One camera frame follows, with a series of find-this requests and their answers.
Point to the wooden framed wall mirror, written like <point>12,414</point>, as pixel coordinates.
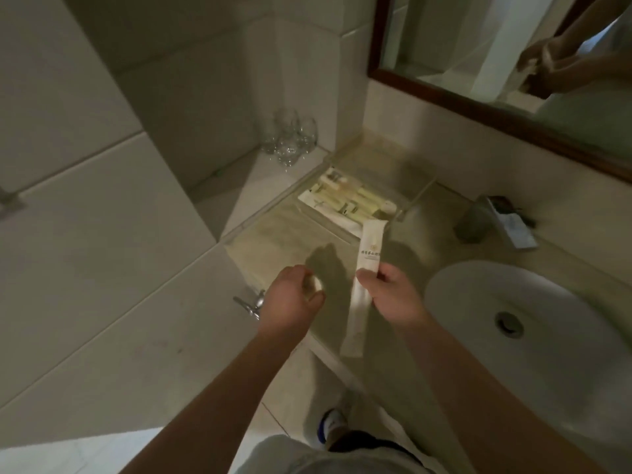
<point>498,59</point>

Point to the person's right hand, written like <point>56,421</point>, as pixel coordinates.
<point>397,298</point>

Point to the flat white amenity packet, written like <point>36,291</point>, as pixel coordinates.
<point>313,200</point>

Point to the small yellow toiletry bottle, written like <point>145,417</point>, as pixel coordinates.
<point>364,194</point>
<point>336,204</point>
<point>356,213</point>
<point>332,182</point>

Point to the chrome basin faucet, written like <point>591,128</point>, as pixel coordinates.
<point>493,222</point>

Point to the person's right thumb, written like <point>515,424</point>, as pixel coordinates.
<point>366,279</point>

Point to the person's right forearm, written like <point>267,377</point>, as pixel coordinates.
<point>489,404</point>

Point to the white oval sink basin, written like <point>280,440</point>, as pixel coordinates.
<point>558,350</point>

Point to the white and blue shoe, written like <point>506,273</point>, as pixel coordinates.
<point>332,425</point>

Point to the person's left forearm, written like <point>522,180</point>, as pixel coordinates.
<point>207,404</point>

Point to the clear acrylic amenity tray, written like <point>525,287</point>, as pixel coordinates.
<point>395,172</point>

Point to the chrome sink drain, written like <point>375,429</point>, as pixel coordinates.
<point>509,324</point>

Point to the clear drinking glass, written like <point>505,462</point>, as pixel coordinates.
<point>307,133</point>
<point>285,124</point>
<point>288,151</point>

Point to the light grey shorts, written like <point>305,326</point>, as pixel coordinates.
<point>316,456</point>

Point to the long white paper packet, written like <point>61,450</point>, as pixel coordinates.
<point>368,246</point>

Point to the person's left hand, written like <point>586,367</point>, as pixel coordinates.
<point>286,310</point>

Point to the small round pale soap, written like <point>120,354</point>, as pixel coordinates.
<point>316,285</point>

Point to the person's left thumb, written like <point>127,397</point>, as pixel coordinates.
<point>317,304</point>

